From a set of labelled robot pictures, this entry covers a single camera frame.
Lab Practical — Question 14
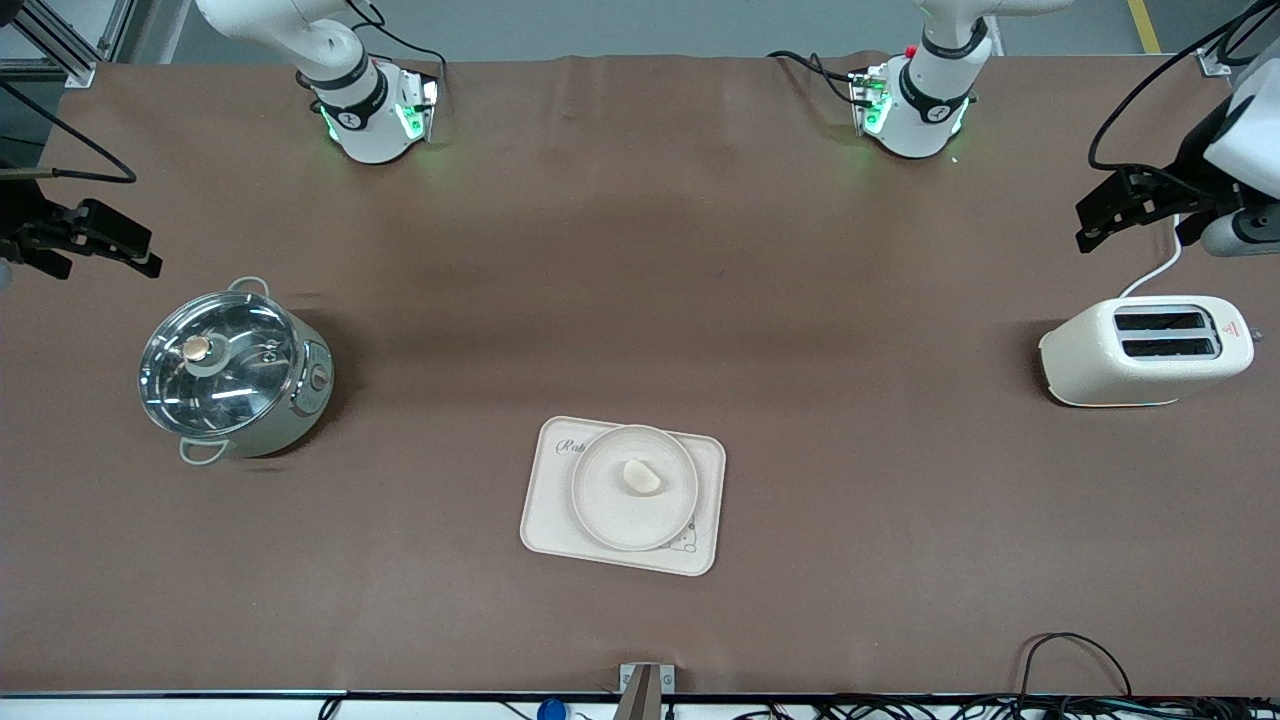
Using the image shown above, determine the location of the round beige plate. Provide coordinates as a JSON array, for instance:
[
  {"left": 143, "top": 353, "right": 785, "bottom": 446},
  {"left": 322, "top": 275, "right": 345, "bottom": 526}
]
[{"left": 571, "top": 424, "right": 700, "bottom": 553}]

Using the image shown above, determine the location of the brown table mat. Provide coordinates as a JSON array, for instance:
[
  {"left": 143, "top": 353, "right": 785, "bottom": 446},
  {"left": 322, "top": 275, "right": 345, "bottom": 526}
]
[{"left": 0, "top": 55, "right": 1280, "bottom": 697}]

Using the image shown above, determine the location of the beige rabbit print tray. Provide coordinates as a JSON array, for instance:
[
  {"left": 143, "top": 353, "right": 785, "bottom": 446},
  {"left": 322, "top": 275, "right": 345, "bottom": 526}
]
[{"left": 519, "top": 415, "right": 727, "bottom": 577}]

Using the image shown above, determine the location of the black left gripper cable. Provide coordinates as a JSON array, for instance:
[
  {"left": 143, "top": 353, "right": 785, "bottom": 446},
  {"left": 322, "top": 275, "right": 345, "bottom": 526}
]
[{"left": 1088, "top": 0, "right": 1280, "bottom": 173}]

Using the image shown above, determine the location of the cream two-slot toaster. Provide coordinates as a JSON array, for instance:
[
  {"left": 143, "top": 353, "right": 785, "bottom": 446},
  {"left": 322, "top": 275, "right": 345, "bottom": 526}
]
[{"left": 1038, "top": 294, "right": 1256, "bottom": 408}]

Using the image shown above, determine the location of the aluminium frame profile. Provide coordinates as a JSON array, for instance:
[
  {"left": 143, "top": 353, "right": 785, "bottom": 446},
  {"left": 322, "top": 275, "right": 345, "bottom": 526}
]
[
  {"left": 1195, "top": 0, "right": 1280, "bottom": 77},
  {"left": 0, "top": 0, "right": 136, "bottom": 89}
]

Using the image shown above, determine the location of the grey metal camera bracket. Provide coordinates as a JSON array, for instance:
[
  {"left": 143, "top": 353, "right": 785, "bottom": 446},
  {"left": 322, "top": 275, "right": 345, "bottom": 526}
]
[{"left": 618, "top": 662, "right": 676, "bottom": 720}]

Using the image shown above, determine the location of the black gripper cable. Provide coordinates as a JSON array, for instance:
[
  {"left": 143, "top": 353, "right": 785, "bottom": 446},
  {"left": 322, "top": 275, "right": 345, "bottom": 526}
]
[
  {"left": 0, "top": 80, "right": 138, "bottom": 186},
  {"left": 1088, "top": 0, "right": 1280, "bottom": 173}
]

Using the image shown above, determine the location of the glass pot lid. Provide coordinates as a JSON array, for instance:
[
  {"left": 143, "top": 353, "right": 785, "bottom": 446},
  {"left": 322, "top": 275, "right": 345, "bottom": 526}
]
[{"left": 138, "top": 290, "right": 301, "bottom": 441}]

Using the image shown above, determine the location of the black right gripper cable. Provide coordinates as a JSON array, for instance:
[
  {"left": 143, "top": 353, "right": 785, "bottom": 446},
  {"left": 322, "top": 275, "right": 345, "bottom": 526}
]
[{"left": 0, "top": 80, "right": 138, "bottom": 186}]

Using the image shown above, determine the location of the black right arm base cable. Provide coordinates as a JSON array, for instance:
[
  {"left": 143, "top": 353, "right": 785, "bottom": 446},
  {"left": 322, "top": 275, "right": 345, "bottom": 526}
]
[{"left": 345, "top": 0, "right": 448, "bottom": 81}]

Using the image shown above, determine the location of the steel electric cooking pot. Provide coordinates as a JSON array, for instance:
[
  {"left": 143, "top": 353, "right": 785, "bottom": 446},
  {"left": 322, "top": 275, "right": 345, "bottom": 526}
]
[{"left": 138, "top": 277, "right": 336, "bottom": 466}]

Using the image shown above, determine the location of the black looped cable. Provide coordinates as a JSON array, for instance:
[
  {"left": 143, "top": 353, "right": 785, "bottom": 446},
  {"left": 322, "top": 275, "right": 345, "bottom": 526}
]
[{"left": 1020, "top": 632, "right": 1133, "bottom": 701}]

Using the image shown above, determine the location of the black arm base cable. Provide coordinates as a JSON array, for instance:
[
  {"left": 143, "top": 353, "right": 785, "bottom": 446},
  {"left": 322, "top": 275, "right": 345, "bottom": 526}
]
[
  {"left": 345, "top": 0, "right": 448, "bottom": 81},
  {"left": 768, "top": 50, "right": 863, "bottom": 107}
]

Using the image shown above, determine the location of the white toaster power cable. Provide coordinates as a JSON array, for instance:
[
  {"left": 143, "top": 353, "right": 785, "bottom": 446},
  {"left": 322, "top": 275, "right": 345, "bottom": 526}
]
[{"left": 1118, "top": 214, "right": 1185, "bottom": 299}]

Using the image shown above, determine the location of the black left arm base cable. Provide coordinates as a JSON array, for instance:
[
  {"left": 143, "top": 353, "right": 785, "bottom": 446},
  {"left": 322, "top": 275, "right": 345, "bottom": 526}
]
[{"left": 768, "top": 50, "right": 863, "bottom": 107}]

